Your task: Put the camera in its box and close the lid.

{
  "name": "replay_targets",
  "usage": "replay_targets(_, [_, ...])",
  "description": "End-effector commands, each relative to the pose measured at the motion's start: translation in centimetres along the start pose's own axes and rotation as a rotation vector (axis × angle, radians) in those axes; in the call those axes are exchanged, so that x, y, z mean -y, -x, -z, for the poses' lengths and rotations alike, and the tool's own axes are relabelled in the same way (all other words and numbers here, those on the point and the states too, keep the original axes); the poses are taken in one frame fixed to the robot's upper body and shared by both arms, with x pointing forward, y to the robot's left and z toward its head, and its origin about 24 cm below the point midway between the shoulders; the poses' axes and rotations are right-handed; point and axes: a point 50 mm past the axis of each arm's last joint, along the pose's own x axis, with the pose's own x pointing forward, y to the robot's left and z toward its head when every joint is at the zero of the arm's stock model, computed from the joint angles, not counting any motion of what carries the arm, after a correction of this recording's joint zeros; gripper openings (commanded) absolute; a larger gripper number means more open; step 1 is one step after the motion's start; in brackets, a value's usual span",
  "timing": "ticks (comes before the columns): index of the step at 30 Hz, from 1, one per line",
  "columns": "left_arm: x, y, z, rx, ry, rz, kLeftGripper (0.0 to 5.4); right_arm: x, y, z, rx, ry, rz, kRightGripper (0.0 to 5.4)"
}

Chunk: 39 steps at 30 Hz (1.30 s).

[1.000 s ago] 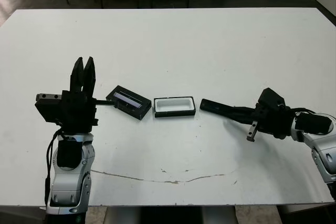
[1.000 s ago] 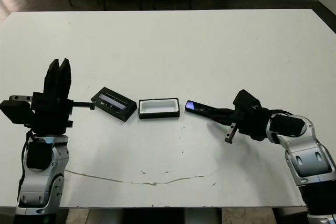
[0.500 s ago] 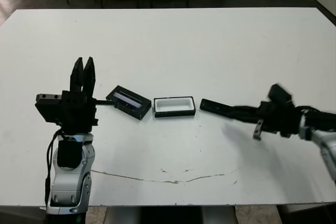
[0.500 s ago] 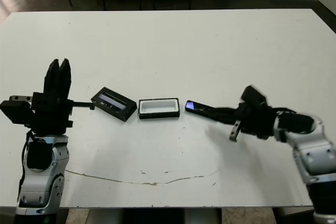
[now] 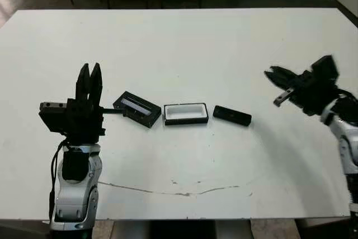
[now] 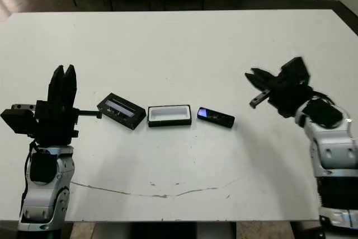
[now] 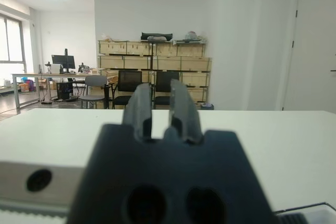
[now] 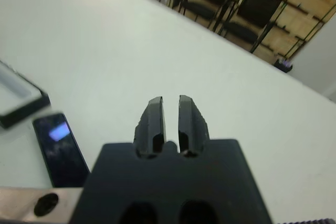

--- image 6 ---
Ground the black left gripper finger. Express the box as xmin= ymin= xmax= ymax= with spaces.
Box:
xmin=47 ymin=65 xmax=65 ymax=105
xmin=63 ymin=64 xmax=78 ymax=108

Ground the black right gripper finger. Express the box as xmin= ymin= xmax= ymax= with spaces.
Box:
xmin=245 ymin=73 xmax=274 ymax=92
xmin=251 ymin=67 xmax=277 ymax=85

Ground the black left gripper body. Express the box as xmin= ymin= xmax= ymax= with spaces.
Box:
xmin=11 ymin=100 xmax=103 ymax=146

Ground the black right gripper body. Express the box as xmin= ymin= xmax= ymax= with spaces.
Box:
xmin=250 ymin=76 xmax=313 ymax=119

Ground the black phone-like camera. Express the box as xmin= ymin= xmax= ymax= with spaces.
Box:
xmin=197 ymin=106 xmax=235 ymax=129

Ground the black box lid purple stripe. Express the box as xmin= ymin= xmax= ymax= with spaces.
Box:
xmin=97 ymin=92 xmax=147 ymax=131

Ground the black box base white inside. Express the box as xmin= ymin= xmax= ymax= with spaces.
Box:
xmin=147 ymin=104 xmax=192 ymax=128

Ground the dark robot lower body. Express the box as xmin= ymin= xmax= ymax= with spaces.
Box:
xmin=92 ymin=221 xmax=237 ymax=239

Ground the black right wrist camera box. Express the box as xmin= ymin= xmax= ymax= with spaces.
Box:
xmin=280 ymin=57 xmax=310 ymax=85

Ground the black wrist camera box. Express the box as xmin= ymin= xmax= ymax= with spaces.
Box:
xmin=0 ymin=109 xmax=39 ymax=136
xmin=280 ymin=57 xmax=310 ymax=85

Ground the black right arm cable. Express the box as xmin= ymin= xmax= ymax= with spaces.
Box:
xmin=307 ymin=89 xmax=336 ymax=105

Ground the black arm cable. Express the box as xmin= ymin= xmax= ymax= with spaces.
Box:
xmin=23 ymin=138 xmax=37 ymax=198
xmin=307 ymin=89 xmax=336 ymax=105

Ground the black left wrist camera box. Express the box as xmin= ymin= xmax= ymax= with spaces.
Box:
xmin=0 ymin=109 xmax=39 ymax=136

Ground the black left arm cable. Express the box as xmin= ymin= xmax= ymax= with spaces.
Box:
xmin=23 ymin=138 xmax=37 ymax=198

